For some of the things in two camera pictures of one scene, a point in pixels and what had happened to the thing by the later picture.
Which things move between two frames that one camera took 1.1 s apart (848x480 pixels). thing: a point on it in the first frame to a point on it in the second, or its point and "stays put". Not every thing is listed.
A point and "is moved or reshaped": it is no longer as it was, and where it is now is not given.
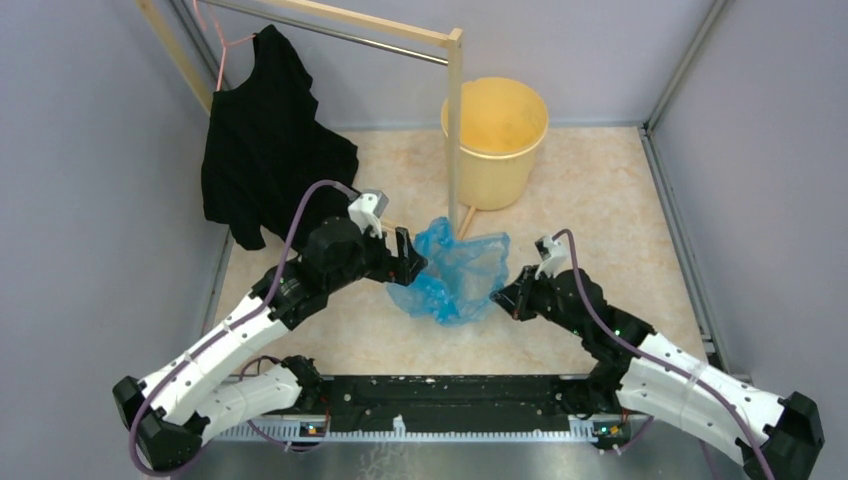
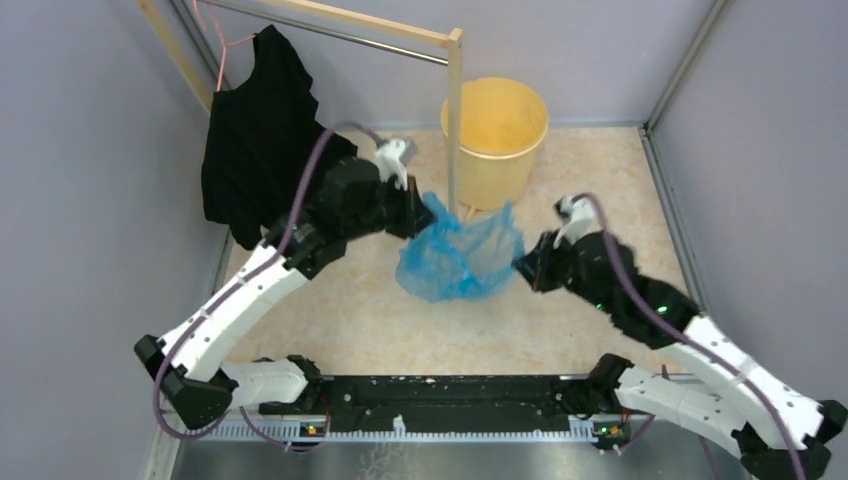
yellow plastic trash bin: [503, 123] stays put
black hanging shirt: [263, 148] stays put
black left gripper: [401, 269] to [415, 216]
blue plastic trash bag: [459, 278] is moved or reshaped
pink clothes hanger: [224, 43] stays put
